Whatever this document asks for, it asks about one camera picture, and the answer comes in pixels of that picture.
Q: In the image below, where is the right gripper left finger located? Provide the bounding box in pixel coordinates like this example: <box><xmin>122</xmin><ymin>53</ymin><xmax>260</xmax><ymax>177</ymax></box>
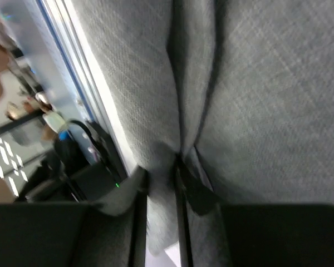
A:
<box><xmin>0</xmin><ymin>167</ymin><xmax>148</xmax><ymax>266</ymax></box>

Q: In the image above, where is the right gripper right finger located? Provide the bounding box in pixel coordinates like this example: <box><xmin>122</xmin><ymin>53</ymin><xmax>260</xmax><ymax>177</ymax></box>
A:
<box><xmin>175</xmin><ymin>159</ymin><xmax>334</xmax><ymax>266</ymax></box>

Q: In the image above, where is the grey cloth napkin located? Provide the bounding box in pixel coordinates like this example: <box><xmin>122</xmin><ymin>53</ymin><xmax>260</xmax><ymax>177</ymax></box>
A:
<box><xmin>73</xmin><ymin>1</ymin><xmax>334</xmax><ymax>253</ymax></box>

